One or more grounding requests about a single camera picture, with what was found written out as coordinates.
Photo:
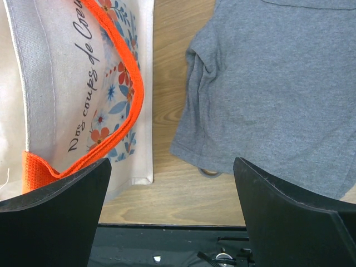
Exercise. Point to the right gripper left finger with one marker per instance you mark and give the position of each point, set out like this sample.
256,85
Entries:
55,225

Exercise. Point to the beige canvas tote bag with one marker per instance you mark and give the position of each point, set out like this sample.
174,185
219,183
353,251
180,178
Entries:
65,88

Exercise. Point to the right grey shorts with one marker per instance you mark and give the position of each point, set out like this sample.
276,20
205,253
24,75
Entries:
273,82

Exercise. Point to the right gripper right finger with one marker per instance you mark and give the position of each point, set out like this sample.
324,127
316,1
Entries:
288,225

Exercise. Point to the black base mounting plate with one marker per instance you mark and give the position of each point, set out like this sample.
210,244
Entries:
170,245

